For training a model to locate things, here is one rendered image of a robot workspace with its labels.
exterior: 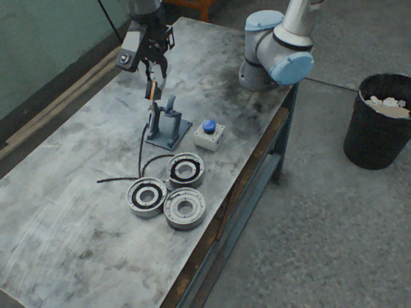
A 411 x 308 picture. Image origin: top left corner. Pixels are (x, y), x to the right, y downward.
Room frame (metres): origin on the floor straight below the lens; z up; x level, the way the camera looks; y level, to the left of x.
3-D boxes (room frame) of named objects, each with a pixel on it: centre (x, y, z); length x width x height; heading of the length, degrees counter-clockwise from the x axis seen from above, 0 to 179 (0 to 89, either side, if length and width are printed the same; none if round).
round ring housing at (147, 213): (0.49, 0.15, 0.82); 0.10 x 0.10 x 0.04
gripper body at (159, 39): (0.75, 0.09, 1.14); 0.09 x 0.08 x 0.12; 149
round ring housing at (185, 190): (0.45, 0.06, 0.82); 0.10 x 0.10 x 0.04
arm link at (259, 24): (0.95, -0.24, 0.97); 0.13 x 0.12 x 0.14; 15
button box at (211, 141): (0.69, -0.03, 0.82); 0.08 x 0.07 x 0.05; 146
